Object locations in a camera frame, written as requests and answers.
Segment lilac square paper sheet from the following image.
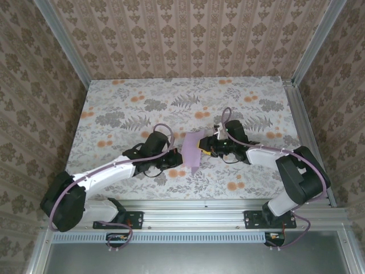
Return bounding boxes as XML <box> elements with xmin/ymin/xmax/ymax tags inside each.
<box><xmin>182</xmin><ymin>131</ymin><xmax>206</xmax><ymax>176</ymax></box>

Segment grey sheet metal panel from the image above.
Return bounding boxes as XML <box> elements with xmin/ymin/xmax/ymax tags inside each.
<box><xmin>45</xmin><ymin>242</ymin><xmax>354</xmax><ymax>274</ymax></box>

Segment black controller board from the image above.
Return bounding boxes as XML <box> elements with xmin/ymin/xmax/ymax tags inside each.
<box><xmin>264</xmin><ymin>231</ymin><xmax>286</xmax><ymax>247</ymax></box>
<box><xmin>106</xmin><ymin>232</ymin><xmax>129</xmax><ymax>248</ymax></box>

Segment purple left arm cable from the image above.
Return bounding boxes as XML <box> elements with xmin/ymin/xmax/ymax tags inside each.
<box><xmin>47</xmin><ymin>123</ymin><xmax>176</xmax><ymax>253</ymax></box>

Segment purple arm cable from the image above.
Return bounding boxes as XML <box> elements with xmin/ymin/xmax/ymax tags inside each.
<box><xmin>221</xmin><ymin>107</ymin><xmax>329</xmax><ymax>252</ymax></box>
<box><xmin>47</xmin><ymin>123</ymin><xmax>176</xmax><ymax>253</ymax></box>

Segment thin black right gripper cable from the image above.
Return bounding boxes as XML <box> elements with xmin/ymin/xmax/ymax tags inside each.
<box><xmin>221</xmin><ymin>154</ymin><xmax>241</xmax><ymax>166</ymax></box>

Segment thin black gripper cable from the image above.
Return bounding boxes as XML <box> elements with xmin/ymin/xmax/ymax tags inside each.
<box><xmin>221</xmin><ymin>154</ymin><xmax>241</xmax><ymax>166</ymax></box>
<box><xmin>141</xmin><ymin>167</ymin><xmax>164</xmax><ymax>180</ymax></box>

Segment thin black left gripper cable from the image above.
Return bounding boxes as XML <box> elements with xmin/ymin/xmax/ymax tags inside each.
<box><xmin>141</xmin><ymin>167</ymin><xmax>164</xmax><ymax>180</ymax></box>

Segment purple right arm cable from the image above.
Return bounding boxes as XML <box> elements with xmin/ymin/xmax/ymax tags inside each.
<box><xmin>221</xmin><ymin>107</ymin><xmax>329</xmax><ymax>252</ymax></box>

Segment aluminium table edge rail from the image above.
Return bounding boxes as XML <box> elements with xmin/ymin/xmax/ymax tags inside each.
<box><xmin>42</xmin><ymin>199</ymin><xmax>347</xmax><ymax>231</ymax></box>

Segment aluminium side rail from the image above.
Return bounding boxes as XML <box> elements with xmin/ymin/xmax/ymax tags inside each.
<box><xmin>284</xmin><ymin>80</ymin><xmax>338</xmax><ymax>208</ymax></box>

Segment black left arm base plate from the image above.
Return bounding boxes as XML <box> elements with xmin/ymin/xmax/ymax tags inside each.
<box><xmin>92</xmin><ymin>210</ymin><xmax>144</xmax><ymax>231</ymax></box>

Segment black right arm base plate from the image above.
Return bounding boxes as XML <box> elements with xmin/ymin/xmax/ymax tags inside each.
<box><xmin>244</xmin><ymin>210</ymin><xmax>297</xmax><ymax>231</ymax></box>

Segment grey slotted cable duct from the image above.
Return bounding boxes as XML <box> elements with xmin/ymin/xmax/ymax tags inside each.
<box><xmin>52</xmin><ymin>231</ymin><xmax>286</xmax><ymax>243</ymax></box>

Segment aluminium corner post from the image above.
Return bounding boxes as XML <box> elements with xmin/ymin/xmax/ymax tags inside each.
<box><xmin>290</xmin><ymin>0</ymin><xmax>348</xmax><ymax>88</ymax></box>
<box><xmin>34</xmin><ymin>0</ymin><xmax>92</xmax><ymax>88</ymax></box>

